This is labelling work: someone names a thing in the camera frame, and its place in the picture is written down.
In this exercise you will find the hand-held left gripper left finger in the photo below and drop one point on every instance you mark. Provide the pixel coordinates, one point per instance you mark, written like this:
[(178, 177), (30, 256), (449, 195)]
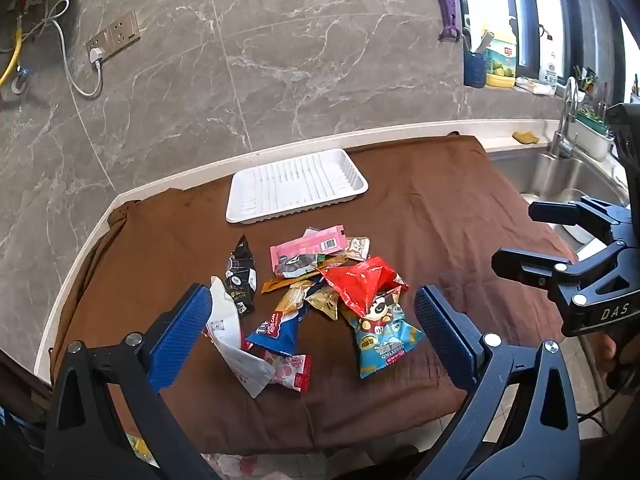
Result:
[(185, 330)]

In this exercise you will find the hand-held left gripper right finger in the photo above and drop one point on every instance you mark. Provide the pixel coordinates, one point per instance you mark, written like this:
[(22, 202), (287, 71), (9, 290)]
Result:
[(440, 332)]

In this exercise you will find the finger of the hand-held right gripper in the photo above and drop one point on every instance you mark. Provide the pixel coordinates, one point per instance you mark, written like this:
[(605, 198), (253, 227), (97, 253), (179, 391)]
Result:
[(525, 266), (555, 211)]

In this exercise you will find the blue cartoon snack packet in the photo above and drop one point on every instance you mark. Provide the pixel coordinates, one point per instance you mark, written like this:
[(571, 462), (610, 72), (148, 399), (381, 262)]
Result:
[(385, 345)]

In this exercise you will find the black snack packet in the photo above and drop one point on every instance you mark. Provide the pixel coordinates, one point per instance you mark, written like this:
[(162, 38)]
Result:
[(240, 275)]

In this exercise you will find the blue white cake packet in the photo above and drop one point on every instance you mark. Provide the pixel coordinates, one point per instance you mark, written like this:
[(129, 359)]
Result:
[(280, 335)]

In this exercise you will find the red triangular snack packet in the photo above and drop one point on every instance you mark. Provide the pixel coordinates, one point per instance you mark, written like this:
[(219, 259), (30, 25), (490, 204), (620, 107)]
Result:
[(360, 280)]

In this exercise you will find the orange long snack packet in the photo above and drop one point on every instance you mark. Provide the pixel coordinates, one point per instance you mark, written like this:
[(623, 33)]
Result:
[(272, 286)]

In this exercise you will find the small red white snack packet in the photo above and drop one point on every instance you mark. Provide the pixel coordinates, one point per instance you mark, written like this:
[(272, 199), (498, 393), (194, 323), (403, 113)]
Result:
[(292, 370)]

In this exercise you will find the clear white orange packet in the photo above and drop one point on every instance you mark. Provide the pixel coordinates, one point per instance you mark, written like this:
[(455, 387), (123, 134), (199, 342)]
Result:
[(357, 248)]

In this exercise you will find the gold snack packet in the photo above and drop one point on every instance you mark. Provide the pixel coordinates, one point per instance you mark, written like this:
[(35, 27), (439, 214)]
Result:
[(325, 302)]

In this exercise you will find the clear seed snack packet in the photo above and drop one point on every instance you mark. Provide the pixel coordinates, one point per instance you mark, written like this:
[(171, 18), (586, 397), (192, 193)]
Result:
[(297, 264)]

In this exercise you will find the pink snack packet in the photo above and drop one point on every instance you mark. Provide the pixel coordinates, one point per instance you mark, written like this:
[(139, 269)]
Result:
[(310, 245)]

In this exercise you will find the white plastic tray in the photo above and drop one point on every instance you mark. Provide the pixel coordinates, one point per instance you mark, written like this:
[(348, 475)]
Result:
[(300, 180)]

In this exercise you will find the person's right hand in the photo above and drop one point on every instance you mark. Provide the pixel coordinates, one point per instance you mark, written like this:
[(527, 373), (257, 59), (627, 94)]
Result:
[(610, 347)]

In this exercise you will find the steel sink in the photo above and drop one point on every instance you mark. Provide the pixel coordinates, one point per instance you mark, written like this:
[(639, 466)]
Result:
[(550, 175)]

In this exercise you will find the white drain rack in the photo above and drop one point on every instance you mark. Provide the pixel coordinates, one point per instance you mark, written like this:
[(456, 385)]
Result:
[(592, 137)]

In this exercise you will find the metal faucet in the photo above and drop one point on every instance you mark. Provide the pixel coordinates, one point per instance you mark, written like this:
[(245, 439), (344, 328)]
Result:
[(562, 125)]

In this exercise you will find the yellow sponge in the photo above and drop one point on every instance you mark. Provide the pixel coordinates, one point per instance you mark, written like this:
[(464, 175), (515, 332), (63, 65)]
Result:
[(525, 137)]

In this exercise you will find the white folded cloth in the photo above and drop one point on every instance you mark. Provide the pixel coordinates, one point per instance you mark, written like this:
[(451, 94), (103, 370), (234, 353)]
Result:
[(535, 87)]

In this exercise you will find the brown cloth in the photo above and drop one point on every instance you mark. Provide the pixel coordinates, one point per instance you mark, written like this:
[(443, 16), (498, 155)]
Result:
[(425, 200)]

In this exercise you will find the window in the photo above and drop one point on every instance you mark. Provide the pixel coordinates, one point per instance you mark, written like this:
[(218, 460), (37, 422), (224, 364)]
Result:
[(595, 20)]

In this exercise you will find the yellow dish soap bottle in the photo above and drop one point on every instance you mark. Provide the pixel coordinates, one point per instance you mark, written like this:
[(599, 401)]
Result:
[(500, 65)]

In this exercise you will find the blue utensil cup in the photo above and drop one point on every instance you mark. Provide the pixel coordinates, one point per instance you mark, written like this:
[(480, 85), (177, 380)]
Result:
[(474, 70)]

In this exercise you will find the purple peeler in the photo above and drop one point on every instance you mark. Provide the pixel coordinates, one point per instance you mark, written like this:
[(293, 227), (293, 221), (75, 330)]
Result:
[(448, 5)]

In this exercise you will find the white plug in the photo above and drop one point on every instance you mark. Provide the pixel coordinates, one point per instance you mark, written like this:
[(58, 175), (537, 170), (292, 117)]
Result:
[(96, 54)]

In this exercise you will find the metal pipe fitting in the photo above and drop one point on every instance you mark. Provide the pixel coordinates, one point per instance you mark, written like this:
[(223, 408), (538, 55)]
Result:
[(20, 80)]

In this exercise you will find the wall socket panel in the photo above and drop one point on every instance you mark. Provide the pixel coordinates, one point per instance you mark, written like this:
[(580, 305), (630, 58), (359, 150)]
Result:
[(120, 30)]

